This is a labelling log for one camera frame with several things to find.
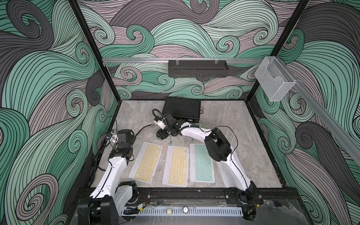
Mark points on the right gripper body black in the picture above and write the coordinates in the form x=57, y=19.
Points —
x=165, y=132

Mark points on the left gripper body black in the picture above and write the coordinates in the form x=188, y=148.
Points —
x=131, y=138

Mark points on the yellow keyboard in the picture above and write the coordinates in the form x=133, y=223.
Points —
x=146, y=162
x=176, y=166

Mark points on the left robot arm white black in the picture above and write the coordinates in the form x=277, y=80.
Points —
x=105, y=204

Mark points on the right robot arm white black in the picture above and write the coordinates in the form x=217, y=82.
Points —
x=218, y=148

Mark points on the green keyboard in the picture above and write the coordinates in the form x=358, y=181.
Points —
x=201, y=164

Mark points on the white keyboard far right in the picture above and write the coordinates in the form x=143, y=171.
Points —
x=227, y=171

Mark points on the black flat box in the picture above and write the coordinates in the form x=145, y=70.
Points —
x=183, y=109

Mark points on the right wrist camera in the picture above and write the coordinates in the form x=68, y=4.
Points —
x=160, y=122

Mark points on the black wall tray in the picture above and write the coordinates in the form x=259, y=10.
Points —
x=197, y=69

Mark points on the aluminium wall rail back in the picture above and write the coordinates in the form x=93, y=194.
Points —
x=166, y=60

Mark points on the aluminium wall rail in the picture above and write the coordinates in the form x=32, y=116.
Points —
x=166, y=60
x=307, y=85

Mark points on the white slotted cable duct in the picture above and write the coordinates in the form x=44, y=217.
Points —
x=189, y=211

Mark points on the clear acrylic wall holder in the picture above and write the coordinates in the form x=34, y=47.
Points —
x=274, y=77

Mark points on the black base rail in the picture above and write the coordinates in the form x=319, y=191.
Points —
x=155, y=195

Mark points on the aluminium wall rail right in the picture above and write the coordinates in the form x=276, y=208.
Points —
x=307, y=85

